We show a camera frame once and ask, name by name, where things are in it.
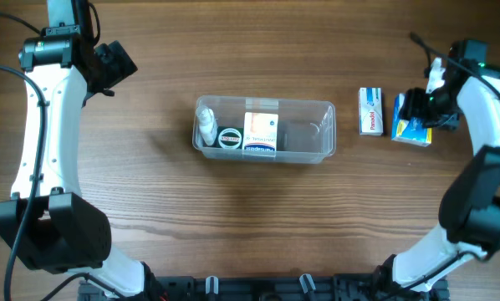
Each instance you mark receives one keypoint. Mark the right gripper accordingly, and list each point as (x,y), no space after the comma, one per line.
(411,107)

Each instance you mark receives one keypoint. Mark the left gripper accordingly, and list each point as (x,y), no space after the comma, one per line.
(119,64)

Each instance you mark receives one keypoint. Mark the blue yellow VapoDrops box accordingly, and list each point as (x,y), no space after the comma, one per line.
(408,131)

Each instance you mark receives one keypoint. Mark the white Panadol box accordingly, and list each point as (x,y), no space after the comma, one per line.
(370,111)

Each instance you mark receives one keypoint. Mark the white spray bottle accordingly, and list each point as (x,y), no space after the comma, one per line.
(207,124)

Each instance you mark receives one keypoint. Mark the green round-logo packet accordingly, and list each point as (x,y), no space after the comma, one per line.
(229,138)

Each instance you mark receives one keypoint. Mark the white orange medicine box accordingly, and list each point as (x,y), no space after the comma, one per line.
(260,134)

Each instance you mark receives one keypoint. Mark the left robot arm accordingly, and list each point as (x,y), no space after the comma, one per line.
(46,222)

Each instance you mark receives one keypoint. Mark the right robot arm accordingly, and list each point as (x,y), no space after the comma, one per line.
(468,225)

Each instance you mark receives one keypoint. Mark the clear plastic container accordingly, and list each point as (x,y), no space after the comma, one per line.
(306,128)

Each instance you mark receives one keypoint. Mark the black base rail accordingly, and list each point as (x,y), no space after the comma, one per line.
(340,287)

